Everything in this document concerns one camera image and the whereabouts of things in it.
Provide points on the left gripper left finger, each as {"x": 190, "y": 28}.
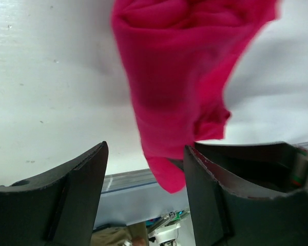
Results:
{"x": 61, "y": 204}

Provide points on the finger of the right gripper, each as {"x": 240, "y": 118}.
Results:
{"x": 271, "y": 167}

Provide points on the aluminium mounting rail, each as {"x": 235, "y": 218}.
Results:
{"x": 162, "y": 171}

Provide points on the bright red t-shirt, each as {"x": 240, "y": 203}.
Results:
{"x": 178, "y": 56}

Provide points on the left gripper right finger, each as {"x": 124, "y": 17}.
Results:
{"x": 239, "y": 215}

